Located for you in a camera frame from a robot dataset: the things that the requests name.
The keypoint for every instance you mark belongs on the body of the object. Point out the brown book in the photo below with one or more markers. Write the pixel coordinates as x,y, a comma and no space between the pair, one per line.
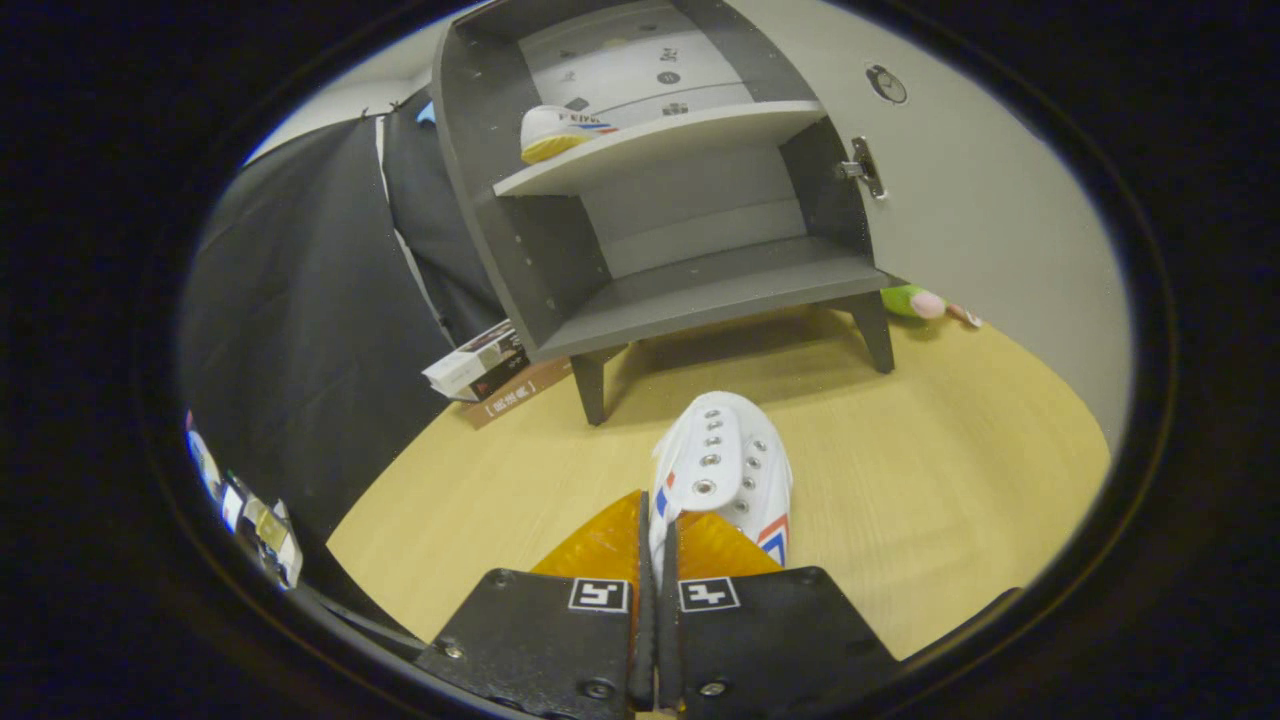
520,392

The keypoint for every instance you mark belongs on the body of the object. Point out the grey shoe cabinet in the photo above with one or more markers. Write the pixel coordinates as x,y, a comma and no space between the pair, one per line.
700,290

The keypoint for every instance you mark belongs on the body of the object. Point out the white shoe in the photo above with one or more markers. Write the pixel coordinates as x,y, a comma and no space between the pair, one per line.
550,135
720,450

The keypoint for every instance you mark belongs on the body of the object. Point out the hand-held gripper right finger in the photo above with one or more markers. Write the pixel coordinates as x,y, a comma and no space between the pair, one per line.
672,620

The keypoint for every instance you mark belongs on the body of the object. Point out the pink green plush toy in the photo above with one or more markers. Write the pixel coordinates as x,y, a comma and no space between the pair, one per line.
905,300

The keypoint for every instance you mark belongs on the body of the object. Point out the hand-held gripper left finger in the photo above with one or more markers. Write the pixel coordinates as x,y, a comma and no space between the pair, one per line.
643,620

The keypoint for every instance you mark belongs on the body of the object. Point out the white black book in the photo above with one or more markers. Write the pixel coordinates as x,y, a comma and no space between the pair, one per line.
475,362

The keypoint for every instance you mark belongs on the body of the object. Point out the black backdrop cloth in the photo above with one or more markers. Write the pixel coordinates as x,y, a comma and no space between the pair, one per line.
300,330

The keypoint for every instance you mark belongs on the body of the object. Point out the metal door hinge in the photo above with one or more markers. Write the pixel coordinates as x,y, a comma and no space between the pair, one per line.
866,168

